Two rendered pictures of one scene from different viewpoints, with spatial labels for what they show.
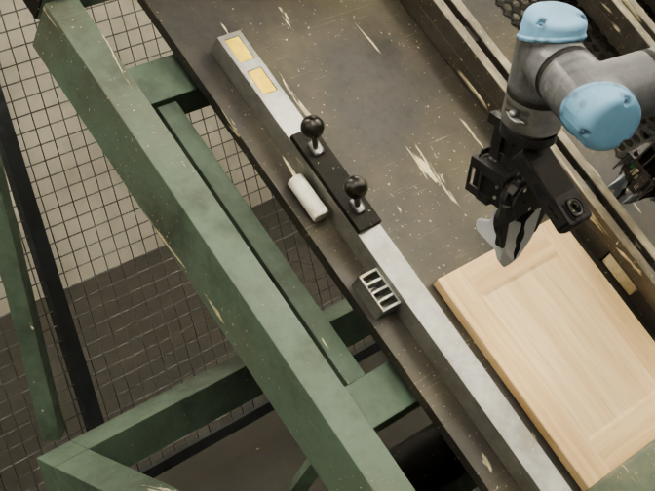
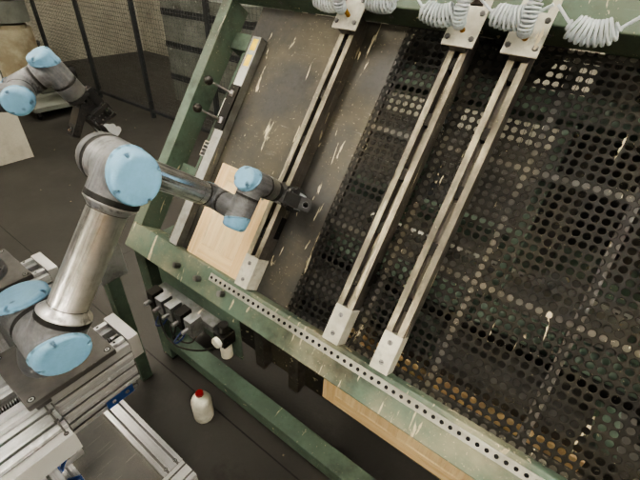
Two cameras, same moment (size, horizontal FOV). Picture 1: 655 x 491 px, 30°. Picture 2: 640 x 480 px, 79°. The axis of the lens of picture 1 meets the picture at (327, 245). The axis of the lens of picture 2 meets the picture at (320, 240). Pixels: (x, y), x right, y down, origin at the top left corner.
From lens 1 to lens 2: 2.51 m
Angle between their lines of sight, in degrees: 65
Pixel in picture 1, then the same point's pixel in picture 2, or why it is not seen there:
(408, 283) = (209, 153)
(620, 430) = (210, 252)
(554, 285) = not seen: hidden behind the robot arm
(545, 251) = not seen: hidden behind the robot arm
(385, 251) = (214, 139)
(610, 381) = (225, 241)
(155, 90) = (243, 46)
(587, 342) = not seen: hidden behind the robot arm
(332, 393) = (164, 157)
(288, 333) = (172, 134)
